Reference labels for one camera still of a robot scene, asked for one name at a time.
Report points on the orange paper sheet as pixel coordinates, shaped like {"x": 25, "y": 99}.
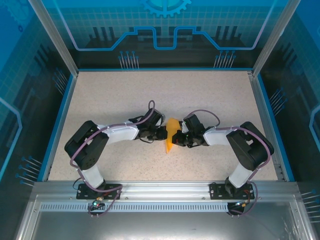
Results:
{"x": 170, "y": 140}

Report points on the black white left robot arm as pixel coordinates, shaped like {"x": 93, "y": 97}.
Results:
{"x": 83, "y": 150}

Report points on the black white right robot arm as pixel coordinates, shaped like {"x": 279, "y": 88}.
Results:
{"x": 250, "y": 150}

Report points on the aluminium base beam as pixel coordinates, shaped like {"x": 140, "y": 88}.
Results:
{"x": 162, "y": 190}

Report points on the blue table edge strip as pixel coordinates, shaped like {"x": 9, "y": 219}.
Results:
{"x": 273, "y": 120}
{"x": 58, "y": 125}

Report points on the brushed metal tray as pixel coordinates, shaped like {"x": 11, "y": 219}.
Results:
{"x": 160, "y": 225}

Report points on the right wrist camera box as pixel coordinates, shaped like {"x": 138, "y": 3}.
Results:
{"x": 185, "y": 126}

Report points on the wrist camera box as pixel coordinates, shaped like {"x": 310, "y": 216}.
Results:
{"x": 185, "y": 126}
{"x": 162, "y": 118}

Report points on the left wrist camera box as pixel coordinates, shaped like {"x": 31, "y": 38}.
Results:
{"x": 162, "y": 118}

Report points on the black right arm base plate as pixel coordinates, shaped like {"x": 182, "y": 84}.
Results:
{"x": 217, "y": 191}

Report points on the aluminium side rail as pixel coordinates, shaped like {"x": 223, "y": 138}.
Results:
{"x": 265, "y": 120}

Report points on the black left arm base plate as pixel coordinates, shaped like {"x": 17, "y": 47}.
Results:
{"x": 85, "y": 192}

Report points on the aluminium frame post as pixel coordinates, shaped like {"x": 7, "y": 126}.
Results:
{"x": 274, "y": 37}
{"x": 57, "y": 37}

